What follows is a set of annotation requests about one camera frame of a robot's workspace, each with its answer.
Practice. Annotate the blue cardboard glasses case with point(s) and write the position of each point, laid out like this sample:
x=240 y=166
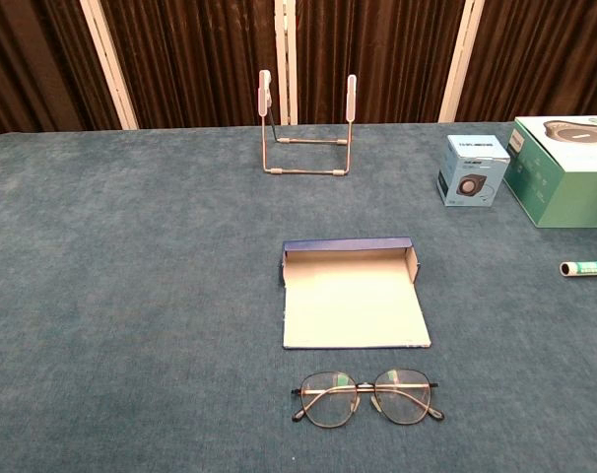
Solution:
x=352 y=310

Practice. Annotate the large green speaker box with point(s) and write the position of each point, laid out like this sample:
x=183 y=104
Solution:
x=569 y=197

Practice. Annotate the blue felt table cover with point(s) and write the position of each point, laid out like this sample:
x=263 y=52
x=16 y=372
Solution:
x=131 y=295

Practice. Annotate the white partition frame post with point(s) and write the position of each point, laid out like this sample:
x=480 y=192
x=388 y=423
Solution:
x=458 y=64
x=109 y=64
x=286 y=39

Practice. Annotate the thin-framed eyeglasses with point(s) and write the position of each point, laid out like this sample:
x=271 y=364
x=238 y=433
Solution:
x=366 y=388

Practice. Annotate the small light blue speaker box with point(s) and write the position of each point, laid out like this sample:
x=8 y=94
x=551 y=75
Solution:
x=471 y=172

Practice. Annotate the green marker pen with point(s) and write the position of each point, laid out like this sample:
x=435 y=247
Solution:
x=591 y=268

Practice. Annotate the dark brown pleated curtain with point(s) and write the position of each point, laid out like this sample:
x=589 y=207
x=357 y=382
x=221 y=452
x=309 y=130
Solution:
x=195 y=59

